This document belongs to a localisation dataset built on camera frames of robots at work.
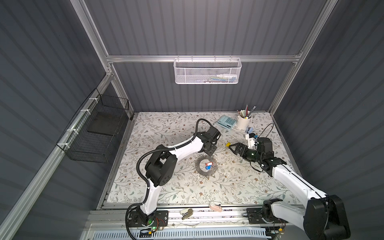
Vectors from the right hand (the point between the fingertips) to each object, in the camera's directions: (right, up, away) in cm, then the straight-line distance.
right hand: (235, 150), depth 84 cm
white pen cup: (+12, +17, +24) cm, 31 cm away
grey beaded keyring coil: (-11, -12, +7) cm, 17 cm away
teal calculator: (+1, +17, +28) cm, 33 cm away
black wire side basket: (-74, +9, -11) cm, 75 cm away
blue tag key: (-15, -12, +7) cm, 20 cm away
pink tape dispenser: (-14, -28, -8) cm, 32 cm away
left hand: (-14, -1, +10) cm, 17 cm away
